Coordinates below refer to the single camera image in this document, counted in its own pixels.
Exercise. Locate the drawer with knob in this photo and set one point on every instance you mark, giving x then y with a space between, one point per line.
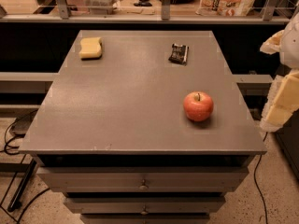
143 180
146 205

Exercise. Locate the colourful printed bag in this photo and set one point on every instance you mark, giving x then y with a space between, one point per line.
224 7

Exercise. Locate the metal shelf rail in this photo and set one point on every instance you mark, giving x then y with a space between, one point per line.
126 11

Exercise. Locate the red apple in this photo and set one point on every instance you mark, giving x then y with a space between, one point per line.
198 106

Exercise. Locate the black snack packet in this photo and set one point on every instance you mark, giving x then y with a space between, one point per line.
179 54

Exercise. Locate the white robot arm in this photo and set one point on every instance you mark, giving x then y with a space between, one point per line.
283 95

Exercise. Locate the top drawer with knob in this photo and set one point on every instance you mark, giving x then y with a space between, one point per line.
143 180

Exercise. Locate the grey power box floor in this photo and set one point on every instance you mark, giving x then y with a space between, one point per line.
21 124

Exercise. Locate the yellow sponge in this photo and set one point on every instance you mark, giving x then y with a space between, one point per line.
90 48

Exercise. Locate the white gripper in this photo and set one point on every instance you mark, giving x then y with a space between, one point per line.
291 47

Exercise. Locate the grey drawer cabinet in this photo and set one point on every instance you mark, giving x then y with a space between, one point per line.
125 110

